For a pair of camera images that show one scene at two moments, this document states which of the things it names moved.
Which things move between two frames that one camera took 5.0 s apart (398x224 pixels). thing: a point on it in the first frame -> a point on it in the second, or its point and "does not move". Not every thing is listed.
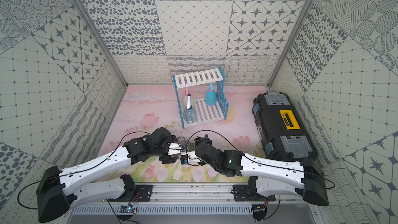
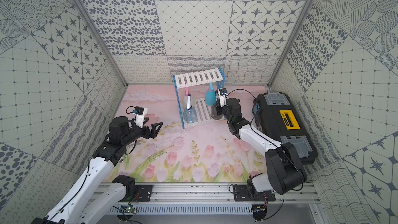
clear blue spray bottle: (189, 114) does not move
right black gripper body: (207, 140) -> (221, 110)
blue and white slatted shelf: (205, 113) does not move
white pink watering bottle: (185, 99) does not move
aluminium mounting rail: (197, 193) does not move
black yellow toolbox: (283, 133) does not move
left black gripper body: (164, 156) -> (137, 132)
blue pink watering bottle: (210, 96) does not move
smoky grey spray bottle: (184, 155) -> (214, 113)
